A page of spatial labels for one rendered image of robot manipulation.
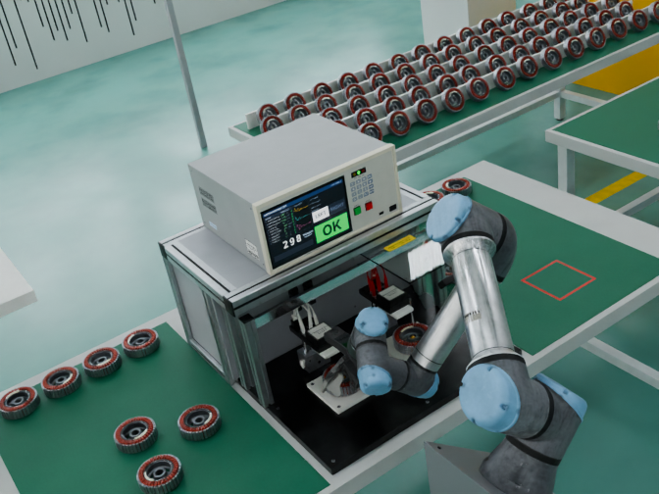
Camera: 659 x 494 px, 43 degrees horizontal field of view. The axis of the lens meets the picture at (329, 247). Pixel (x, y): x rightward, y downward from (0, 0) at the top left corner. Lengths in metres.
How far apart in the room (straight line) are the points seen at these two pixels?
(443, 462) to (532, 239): 1.28
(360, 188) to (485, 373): 0.79
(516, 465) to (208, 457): 0.85
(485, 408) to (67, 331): 3.02
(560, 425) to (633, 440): 1.54
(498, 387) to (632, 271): 1.21
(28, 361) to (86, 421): 1.78
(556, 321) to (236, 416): 0.94
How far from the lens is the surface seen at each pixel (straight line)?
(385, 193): 2.29
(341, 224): 2.23
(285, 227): 2.13
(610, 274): 2.70
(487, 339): 1.67
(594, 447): 3.20
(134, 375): 2.58
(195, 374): 2.51
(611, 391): 3.42
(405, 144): 3.64
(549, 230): 2.93
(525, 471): 1.73
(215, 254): 2.32
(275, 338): 2.42
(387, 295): 2.36
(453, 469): 1.74
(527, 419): 1.64
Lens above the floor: 2.25
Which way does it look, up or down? 30 degrees down
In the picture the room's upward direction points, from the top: 10 degrees counter-clockwise
